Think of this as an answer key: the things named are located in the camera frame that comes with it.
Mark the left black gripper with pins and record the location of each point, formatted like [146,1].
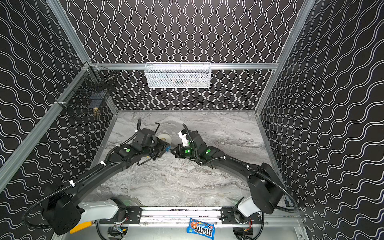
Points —
[160,145]

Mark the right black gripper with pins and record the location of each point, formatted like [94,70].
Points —
[178,150]

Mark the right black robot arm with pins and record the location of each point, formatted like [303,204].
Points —
[267,191]

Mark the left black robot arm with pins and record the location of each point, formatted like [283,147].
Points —
[59,209]

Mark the white tape roll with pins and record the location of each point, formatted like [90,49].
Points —
[165,138]

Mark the white mesh basket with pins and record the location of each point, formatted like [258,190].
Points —
[178,75]

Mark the brass item in black basket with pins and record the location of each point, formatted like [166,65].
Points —
[96,112]

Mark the M&M's candy bag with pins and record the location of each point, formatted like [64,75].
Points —
[201,228]

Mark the yellow block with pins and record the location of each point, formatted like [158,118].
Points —
[81,227]

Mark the black wire basket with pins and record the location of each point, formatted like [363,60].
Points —
[92,91]

